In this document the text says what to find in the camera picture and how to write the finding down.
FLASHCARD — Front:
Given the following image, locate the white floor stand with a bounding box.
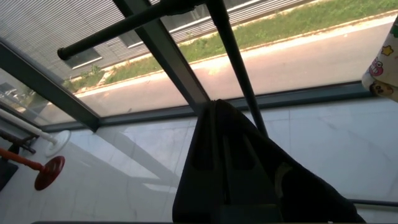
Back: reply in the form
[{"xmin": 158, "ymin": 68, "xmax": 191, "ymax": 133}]
[{"xmin": 0, "ymin": 108, "xmax": 72, "ymax": 158}]

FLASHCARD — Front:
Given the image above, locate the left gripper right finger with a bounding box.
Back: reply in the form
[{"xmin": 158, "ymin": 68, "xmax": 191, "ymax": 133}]
[{"xmin": 217, "ymin": 101, "xmax": 282, "ymax": 222}]

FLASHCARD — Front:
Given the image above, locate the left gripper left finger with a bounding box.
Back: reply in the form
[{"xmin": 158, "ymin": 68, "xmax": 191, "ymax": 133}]
[{"xmin": 172, "ymin": 100, "xmax": 225, "ymax": 222}]

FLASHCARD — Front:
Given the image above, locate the black garment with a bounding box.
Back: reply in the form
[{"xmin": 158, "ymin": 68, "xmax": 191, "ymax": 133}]
[{"xmin": 217, "ymin": 99, "xmax": 366, "ymax": 223}]

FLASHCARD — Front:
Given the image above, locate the cream printed garment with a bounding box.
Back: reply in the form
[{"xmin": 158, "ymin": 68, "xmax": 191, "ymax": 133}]
[{"xmin": 361, "ymin": 17, "xmax": 398, "ymax": 103}]

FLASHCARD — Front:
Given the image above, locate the black stand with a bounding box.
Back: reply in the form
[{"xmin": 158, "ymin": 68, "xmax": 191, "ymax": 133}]
[{"xmin": 0, "ymin": 129, "xmax": 40, "ymax": 191}]

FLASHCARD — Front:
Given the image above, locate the window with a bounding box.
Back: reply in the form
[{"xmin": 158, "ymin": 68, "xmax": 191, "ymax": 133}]
[{"xmin": 0, "ymin": 0, "xmax": 398, "ymax": 133}]

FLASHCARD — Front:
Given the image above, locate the black clothes rack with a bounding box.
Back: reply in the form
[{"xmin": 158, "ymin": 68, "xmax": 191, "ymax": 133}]
[{"xmin": 57, "ymin": 0, "xmax": 398, "ymax": 208}]

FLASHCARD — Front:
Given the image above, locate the red floor stand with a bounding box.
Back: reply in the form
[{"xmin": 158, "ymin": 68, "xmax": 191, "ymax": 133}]
[{"xmin": 0, "ymin": 147, "xmax": 66, "ymax": 191}]

